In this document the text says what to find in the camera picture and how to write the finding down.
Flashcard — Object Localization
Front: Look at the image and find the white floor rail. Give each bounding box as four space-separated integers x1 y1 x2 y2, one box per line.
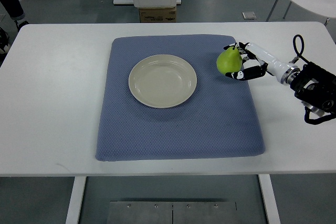
112 0 182 6

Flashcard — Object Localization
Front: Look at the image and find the green pear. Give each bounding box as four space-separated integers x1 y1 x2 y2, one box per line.
216 46 243 74

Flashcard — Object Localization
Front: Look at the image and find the grey floor socket plate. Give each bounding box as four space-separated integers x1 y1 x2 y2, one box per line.
242 12 257 20

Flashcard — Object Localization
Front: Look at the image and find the white table leg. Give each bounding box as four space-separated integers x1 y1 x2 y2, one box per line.
258 174 281 224
65 176 87 224

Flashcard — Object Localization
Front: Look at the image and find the white left table leg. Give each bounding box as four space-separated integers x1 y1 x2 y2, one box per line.
65 176 87 224

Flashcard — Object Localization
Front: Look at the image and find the beige round plate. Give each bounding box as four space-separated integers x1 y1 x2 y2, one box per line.
128 55 197 109

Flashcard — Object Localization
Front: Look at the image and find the blue textured mat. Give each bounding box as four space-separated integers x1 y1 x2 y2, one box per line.
96 35 265 161

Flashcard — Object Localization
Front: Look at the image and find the black cable loop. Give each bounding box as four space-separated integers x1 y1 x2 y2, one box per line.
292 34 336 125

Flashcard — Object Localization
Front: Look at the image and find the person in dark trousers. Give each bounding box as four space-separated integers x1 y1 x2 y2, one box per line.
1 0 29 56

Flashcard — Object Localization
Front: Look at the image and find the cardboard box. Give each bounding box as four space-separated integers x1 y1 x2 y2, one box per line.
139 7 177 23

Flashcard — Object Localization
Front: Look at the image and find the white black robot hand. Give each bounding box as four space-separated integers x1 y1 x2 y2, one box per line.
224 42 300 85

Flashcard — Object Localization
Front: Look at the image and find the metal base plate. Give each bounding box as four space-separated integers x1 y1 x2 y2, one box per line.
107 201 240 223

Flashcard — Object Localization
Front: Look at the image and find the white right table leg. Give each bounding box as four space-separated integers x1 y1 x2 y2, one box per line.
258 174 281 224

